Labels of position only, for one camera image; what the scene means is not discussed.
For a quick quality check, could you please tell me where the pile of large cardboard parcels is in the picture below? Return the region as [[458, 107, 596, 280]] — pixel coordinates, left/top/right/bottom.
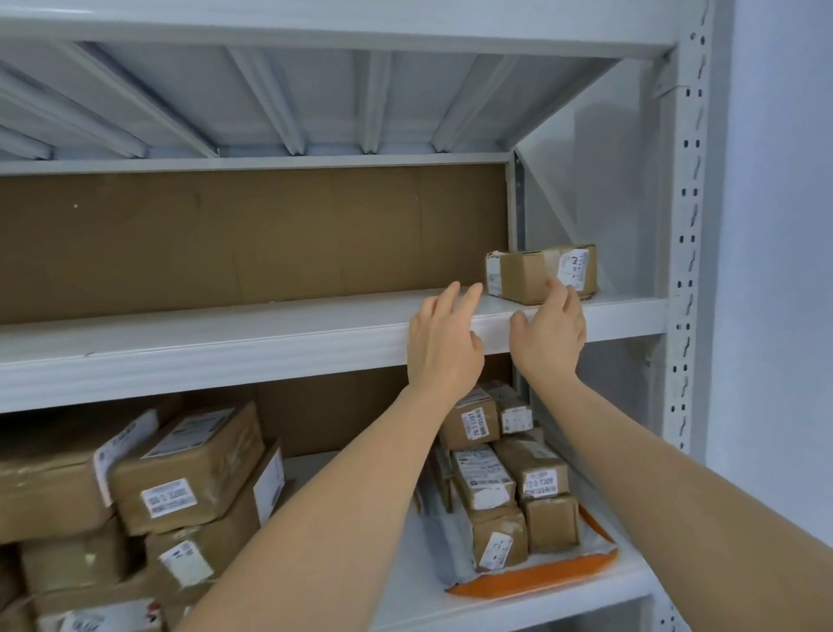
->
[[0, 400, 288, 632]]

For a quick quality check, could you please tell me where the person's left forearm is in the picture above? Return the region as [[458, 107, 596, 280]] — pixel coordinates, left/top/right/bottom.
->
[[159, 384, 469, 632]]

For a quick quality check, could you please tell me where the white metal shelving rack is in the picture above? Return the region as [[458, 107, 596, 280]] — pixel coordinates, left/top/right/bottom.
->
[[0, 0, 717, 632]]

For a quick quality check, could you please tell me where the pile of little labelled parcels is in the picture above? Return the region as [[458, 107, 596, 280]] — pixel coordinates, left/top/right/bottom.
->
[[426, 379, 581, 574]]

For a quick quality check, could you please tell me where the brown cardboard back panel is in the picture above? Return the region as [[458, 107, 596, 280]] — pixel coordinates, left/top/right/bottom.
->
[[0, 164, 516, 458]]

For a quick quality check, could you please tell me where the person's left hand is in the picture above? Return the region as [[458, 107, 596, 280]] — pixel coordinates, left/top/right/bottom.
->
[[407, 281, 486, 397]]

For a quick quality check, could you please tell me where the person's right hand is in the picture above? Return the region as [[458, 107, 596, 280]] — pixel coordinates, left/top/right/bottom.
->
[[509, 276, 588, 382]]

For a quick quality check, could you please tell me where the orange and white mailer bag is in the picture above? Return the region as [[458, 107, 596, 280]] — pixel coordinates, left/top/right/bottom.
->
[[416, 449, 620, 597]]

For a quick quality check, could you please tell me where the person's right forearm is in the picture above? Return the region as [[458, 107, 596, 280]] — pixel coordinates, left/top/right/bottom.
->
[[528, 372, 833, 632]]

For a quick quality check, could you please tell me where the small taped cardboard box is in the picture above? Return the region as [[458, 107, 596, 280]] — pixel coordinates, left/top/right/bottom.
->
[[485, 244, 598, 306]]

